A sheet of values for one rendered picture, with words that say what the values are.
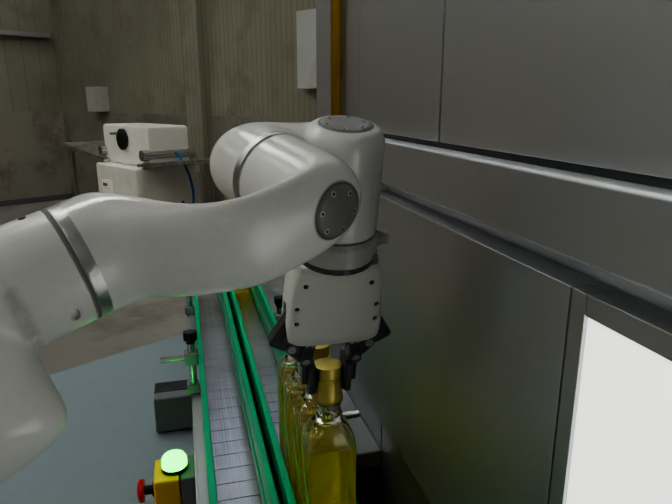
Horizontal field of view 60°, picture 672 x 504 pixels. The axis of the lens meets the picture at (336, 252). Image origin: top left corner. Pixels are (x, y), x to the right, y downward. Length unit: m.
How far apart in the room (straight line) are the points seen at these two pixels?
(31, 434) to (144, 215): 0.15
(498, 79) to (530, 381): 0.28
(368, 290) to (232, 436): 0.56
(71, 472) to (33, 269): 0.93
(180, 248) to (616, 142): 0.31
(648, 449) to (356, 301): 0.29
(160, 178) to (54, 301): 4.91
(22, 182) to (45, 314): 9.09
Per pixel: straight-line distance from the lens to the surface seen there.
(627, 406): 0.42
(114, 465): 1.29
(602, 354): 0.43
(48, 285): 0.40
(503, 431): 0.56
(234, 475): 0.98
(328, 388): 0.66
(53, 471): 1.32
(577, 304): 0.44
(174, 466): 1.09
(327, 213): 0.42
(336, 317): 0.59
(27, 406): 0.39
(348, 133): 0.50
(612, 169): 0.45
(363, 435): 1.06
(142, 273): 0.41
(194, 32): 6.18
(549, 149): 0.51
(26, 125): 9.47
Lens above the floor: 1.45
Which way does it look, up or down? 15 degrees down
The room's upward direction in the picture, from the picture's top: straight up
